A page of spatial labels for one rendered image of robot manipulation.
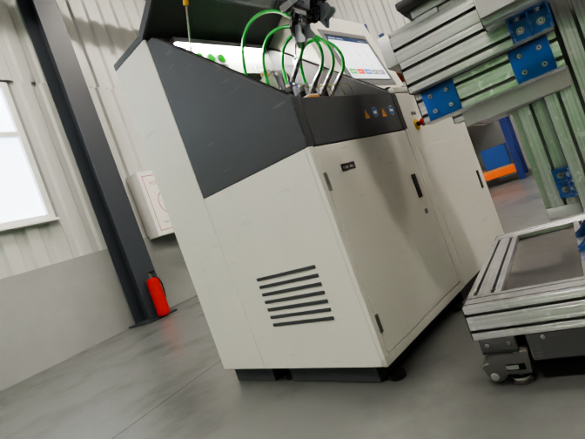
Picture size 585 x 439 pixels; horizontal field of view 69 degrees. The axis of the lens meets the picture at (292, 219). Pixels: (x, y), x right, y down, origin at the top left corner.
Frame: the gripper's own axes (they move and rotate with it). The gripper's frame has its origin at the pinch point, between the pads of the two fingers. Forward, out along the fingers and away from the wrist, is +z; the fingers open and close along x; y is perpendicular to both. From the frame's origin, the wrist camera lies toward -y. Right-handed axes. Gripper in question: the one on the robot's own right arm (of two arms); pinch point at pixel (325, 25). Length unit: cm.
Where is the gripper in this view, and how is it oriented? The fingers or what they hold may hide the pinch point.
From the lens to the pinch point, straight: 171.4
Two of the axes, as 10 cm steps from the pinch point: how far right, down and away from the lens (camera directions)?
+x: 6.3, -2.5, 7.4
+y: 6.9, -2.5, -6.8
